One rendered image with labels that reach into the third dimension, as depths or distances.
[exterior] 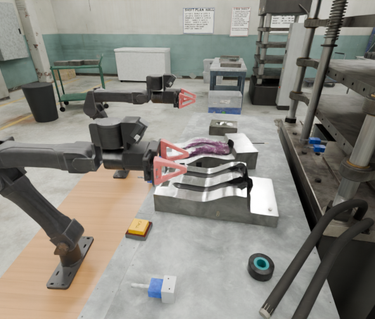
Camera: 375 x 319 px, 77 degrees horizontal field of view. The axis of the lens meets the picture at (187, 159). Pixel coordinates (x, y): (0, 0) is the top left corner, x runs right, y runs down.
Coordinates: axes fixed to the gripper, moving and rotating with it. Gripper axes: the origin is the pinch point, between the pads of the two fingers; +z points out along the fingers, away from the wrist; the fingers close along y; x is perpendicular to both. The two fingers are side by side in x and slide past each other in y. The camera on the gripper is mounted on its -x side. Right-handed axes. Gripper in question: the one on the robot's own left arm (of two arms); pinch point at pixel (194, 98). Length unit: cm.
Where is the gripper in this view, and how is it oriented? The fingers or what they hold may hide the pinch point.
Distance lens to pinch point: 114.4
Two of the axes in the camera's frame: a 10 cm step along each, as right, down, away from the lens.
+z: 10.0, 0.5, -0.5
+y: 0.7, -4.9, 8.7
